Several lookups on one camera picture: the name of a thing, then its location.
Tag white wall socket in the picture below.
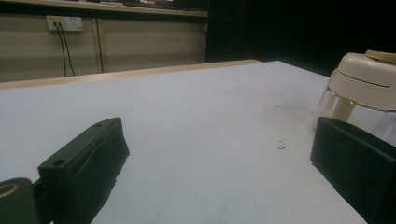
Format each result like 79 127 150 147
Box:
46 15 84 32

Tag white table cover sheet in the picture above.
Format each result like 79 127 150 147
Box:
0 60 396 224

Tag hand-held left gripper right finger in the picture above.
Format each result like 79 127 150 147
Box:
310 116 396 224

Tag clear bottle with cream lid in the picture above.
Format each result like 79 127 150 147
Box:
312 49 396 147

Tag wooden table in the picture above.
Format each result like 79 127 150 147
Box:
0 59 262 91

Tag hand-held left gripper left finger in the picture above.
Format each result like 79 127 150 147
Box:
37 117 131 224

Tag black curtain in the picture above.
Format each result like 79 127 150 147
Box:
205 0 396 77

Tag black wall cable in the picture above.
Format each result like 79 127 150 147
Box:
58 21 77 77
52 21 67 77

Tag long wall shelf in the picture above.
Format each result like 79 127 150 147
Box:
0 0 209 22

